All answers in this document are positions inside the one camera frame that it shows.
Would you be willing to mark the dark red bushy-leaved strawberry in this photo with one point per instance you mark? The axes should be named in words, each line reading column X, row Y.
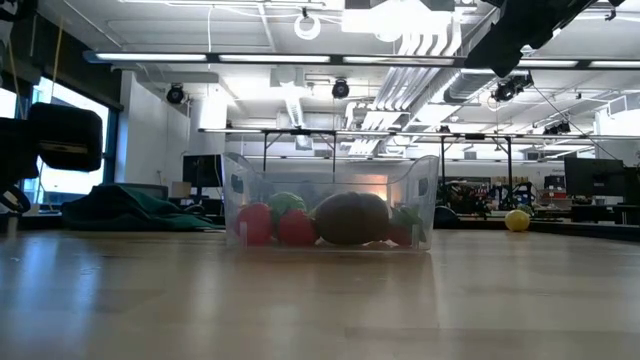
column 402, row 235

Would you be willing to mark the bright ceiling light panel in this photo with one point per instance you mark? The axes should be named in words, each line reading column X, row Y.
column 395, row 22

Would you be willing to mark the brown kiwi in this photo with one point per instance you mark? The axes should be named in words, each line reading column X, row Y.
column 352, row 219

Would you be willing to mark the smooth orange-red strawberry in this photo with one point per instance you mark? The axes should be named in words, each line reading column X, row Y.
column 255, row 224

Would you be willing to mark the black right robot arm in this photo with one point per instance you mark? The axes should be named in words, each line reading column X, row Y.
column 572, row 6

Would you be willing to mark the small round yellow lemon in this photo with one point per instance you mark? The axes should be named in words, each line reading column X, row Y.
column 517, row 220

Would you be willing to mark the long ceiling light bar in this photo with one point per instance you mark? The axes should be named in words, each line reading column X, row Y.
column 275, row 58

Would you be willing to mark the red bumpy strawberry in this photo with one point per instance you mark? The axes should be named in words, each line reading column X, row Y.
column 296, row 229

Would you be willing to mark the black metal frame stand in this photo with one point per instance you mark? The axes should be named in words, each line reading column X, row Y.
column 475, row 136
column 300, row 132

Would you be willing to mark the dark green cloth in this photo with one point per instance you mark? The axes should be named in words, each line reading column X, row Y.
column 135, row 212

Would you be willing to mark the black ceiling spotlight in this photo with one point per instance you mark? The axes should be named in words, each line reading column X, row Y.
column 340, row 89
column 175, row 94
column 510, row 87

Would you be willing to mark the black computer monitor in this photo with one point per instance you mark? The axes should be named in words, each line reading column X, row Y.
column 593, row 176
column 202, row 170

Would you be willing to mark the clear plastic tupperware container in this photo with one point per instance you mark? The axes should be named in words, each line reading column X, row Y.
column 235, row 210

